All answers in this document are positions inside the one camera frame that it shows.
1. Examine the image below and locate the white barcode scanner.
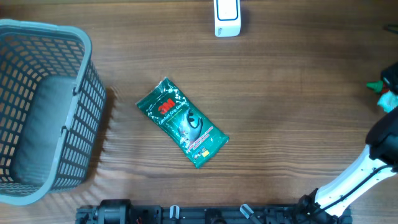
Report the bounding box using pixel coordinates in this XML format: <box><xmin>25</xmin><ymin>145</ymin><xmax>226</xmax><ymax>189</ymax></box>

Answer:
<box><xmin>213</xmin><ymin>0</ymin><xmax>241</xmax><ymax>38</ymax></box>

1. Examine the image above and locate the grey plastic mesh basket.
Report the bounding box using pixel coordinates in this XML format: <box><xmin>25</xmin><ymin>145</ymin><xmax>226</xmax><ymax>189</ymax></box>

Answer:
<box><xmin>1</xmin><ymin>19</ymin><xmax>106</xmax><ymax>206</ymax></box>

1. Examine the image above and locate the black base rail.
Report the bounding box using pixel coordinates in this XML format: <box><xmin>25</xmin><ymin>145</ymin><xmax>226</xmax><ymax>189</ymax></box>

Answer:
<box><xmin>75</xmin><ymin>203</ymin><xmax>353</xmax><ymax>224</ymax></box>

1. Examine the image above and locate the green 3M gloves packet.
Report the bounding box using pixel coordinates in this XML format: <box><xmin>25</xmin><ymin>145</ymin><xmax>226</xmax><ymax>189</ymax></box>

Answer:
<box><xmin>136</xmin><ymin>78</ymin><xmax>229</xmax><ymax>169</ymax></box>

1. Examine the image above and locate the sriracha chilli sauce bottle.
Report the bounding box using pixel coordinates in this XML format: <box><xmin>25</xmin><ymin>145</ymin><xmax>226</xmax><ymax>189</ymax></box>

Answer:
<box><xmin>366</xmin><ymin>80</ymin><xmax>389</xmax><ymax>95</ymax></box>

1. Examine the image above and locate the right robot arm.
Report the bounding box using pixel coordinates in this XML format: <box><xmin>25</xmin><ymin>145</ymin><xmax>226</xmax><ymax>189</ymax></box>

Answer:
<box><xmin>292</xmin><ymin>63</ymin><xmax>397</xmax><ymax>223</ymax></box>

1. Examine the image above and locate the white teal tissue packet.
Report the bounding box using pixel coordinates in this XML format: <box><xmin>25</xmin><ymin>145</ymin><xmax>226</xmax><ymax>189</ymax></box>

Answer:
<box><xmin>377</xmin><ymin>91</ymin><xmax>398</xmax><ymax>113</ymax></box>

